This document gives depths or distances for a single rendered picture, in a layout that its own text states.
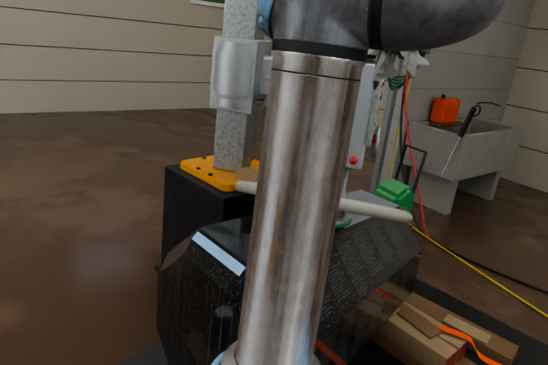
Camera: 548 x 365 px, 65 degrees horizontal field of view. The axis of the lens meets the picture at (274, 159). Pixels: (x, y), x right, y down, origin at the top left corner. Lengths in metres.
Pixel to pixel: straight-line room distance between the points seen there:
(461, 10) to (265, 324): 0.43
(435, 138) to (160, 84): 5.06
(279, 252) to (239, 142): 2.01
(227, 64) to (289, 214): 1.93
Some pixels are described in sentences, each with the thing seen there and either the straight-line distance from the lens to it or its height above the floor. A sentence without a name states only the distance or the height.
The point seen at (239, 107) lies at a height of 1.18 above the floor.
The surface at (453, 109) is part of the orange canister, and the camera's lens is 5.02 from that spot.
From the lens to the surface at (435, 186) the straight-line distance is 4.76.
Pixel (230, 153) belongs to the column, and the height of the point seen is 0.89.
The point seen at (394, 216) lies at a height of 1.25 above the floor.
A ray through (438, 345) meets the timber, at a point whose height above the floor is 0.20.
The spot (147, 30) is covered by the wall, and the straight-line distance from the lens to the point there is 7.78.
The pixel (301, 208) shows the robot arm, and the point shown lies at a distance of 0.51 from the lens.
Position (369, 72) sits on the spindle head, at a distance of 1.68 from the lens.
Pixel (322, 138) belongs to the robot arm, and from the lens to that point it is 0.49.
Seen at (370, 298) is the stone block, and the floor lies 0.59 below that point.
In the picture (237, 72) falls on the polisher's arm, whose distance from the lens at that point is 2.38.
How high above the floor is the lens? 1.63
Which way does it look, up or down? 17 degrees down
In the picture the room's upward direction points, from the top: 7 degrees clockwise
